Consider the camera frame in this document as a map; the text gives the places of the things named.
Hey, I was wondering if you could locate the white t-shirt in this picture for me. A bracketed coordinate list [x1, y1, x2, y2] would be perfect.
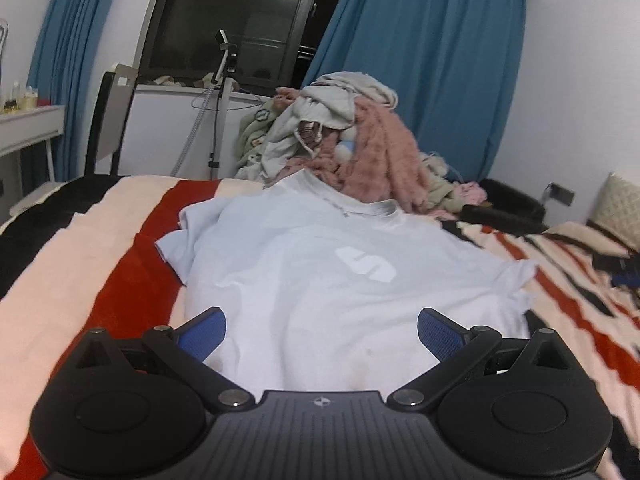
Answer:
[157, 171, 537, 394]

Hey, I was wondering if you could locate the striped fleece blanket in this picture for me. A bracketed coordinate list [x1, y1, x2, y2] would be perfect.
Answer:
[1, 176, 639, 479]

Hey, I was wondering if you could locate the pink fluffy blanket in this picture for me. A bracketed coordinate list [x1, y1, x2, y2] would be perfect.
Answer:
[276, 96, 430, 214]

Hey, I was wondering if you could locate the beige quilted headboard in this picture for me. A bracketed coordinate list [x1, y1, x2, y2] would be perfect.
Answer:
[589, 172, 640, 252]

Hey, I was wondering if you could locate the light green garment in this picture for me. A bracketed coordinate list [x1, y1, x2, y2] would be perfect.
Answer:
[234, 100, 280, 170]

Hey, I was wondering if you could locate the black chair with grey back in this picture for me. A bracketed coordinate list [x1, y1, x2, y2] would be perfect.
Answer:
[84, 64, 138, 177]

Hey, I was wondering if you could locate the white dressing table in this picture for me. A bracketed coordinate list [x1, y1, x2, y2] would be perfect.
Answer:
[1, 105, 65, 218]

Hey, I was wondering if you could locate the grey-white hoodie on pile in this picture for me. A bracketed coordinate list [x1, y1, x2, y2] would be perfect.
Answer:
[254, 72, 398, 183]

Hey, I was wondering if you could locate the white tripod stand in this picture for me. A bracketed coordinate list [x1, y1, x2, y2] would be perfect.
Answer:
[169, 28, 241, 179]

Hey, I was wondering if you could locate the right blue curtain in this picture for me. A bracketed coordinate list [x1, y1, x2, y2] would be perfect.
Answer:
[304, 0, 527, 181]

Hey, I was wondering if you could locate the blue curtain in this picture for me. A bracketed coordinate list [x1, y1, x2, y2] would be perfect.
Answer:
[304, 0, 527, 181]
[27, 0, 113, 180]

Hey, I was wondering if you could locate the left blue curtain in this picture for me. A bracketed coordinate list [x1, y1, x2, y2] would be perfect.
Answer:
[27, 0, 113, 180]

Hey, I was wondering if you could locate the dark window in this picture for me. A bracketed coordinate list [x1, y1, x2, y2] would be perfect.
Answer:
[139, 0, 338, 96]

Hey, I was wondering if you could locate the wall power socket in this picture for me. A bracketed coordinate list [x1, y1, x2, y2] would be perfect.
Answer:
[549, 183, 575, 207]

